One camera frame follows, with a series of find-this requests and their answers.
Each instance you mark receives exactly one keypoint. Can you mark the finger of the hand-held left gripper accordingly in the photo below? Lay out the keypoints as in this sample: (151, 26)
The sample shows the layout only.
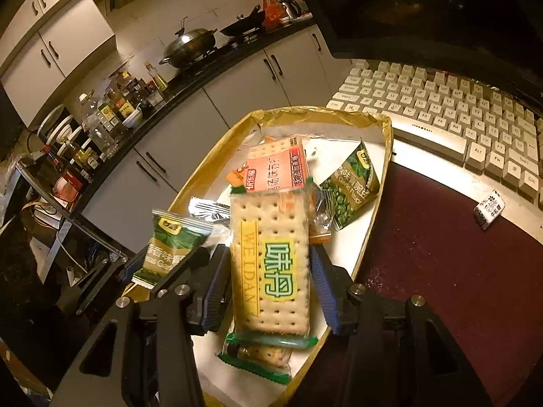
(186, 267)
(123, 273)

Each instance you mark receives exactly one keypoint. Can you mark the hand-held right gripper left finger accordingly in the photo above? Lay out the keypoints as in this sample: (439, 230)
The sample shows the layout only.
(216, 288)

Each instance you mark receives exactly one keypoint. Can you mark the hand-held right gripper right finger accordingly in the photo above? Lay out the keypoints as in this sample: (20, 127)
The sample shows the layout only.
(326, 288)

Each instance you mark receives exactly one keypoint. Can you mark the green pea snack packet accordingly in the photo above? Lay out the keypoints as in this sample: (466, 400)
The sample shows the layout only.
(169, 237)
(352, 186)

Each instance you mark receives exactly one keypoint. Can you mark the large green label cracker packet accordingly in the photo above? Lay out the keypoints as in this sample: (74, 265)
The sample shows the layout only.
(271, 263)

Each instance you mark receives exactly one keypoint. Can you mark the silver foil snack packet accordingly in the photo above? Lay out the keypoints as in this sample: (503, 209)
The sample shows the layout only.
(322, 207)
(208, 210)

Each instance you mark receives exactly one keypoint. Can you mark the green-edged brown cracker packet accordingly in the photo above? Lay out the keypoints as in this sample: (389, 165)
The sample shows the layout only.
(254, 356)

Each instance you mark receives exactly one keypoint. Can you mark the small orange snack packet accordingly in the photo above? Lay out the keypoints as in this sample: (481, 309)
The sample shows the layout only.
(236, 177)

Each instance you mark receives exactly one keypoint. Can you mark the red label cracker packet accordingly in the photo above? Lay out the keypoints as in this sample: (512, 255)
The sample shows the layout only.
(275, 169)

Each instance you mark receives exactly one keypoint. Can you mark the yellow cardboard box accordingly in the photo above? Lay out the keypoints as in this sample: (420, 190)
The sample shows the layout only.
(271, 116)

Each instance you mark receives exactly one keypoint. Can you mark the metal shelf rack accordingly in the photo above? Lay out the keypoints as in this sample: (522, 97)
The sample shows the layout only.
(42, 220)

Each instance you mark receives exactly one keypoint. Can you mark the dark red table cloth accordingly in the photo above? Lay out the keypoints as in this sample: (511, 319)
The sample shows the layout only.
(424, 263)

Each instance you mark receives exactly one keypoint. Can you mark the large clear plastic bottle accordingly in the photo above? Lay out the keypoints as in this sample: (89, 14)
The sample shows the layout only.
(95, 123)

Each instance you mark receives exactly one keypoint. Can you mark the white bowl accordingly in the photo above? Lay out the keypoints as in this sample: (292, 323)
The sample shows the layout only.
(131, 118)

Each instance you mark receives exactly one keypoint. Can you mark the white plates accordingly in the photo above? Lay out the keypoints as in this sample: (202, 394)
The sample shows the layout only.
(59, 123)

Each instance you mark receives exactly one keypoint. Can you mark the row of condiment bottles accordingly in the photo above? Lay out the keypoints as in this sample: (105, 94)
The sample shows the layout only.
(123, 97)

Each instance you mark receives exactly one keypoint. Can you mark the small spotted white candy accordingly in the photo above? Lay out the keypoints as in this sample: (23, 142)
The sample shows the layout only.
(488, 210)

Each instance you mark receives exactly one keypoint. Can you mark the white base kitchen cabinets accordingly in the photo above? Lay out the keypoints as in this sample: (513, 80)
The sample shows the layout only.
(237, 93)

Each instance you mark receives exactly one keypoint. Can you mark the black kitchen countertop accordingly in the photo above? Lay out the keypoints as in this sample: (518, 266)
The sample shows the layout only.
(199, 76)

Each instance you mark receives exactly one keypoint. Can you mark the white computer keyboard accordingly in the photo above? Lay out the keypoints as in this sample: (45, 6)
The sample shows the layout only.
(424, 110)

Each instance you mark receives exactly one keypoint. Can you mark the steel wok with lid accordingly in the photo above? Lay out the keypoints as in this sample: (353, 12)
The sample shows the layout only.
(191, 46)

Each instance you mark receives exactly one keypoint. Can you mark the black gas stove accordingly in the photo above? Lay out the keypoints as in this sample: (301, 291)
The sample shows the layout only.
(229, 44)

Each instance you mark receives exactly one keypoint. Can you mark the black frying pan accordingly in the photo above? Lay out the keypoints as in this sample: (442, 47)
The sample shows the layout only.
(242, 25)

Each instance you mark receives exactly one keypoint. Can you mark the orange plastic bag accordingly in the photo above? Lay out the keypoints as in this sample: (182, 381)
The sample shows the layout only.
(271, 12)

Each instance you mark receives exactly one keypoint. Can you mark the steel kettle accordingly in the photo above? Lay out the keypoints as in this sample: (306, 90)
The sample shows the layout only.
(292, 6)

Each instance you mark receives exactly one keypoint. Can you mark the black computer monitor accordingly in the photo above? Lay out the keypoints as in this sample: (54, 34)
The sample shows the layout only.
(424, 17)

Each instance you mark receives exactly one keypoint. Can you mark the white wall kitchen cabinets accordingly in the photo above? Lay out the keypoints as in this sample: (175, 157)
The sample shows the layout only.
(63, 42)

